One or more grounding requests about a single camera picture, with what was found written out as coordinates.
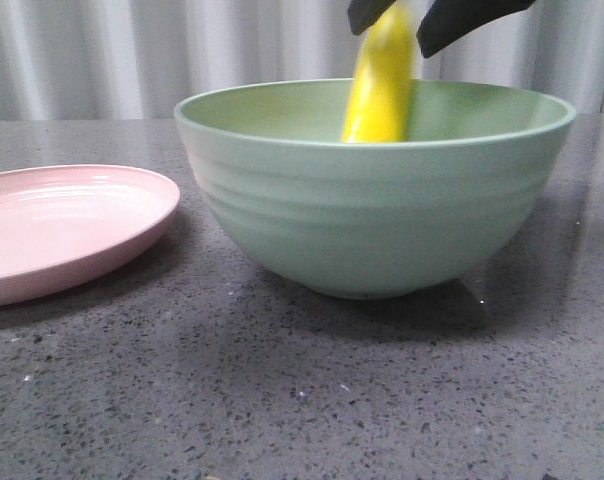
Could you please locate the green ribbed bowl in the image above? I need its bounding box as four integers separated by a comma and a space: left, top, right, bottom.
174, 79, 576, 299

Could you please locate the yellow banana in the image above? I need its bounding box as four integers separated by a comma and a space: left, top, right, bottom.
342, 3, 414, 143

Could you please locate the pink plate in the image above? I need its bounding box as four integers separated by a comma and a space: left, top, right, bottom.
0, 164, 180, 306

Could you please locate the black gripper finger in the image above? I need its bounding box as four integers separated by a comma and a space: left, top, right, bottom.
416, 0, 534, 58
347, 0, 395, 35

